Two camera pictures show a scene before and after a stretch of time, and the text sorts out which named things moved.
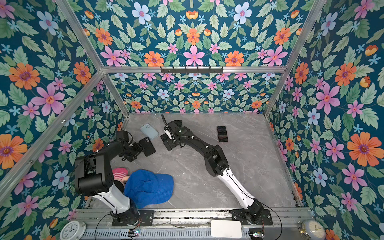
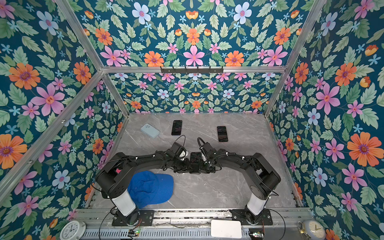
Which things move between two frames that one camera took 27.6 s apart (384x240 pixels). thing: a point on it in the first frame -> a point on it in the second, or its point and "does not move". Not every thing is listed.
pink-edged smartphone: [222, 133] does not move
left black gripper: [137, 148] -> [188, 168]
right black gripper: [170, 143] -> [202, 171]
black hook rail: [191, 70] does not move
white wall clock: [73, 230] does not move
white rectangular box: [226, 229] does not move
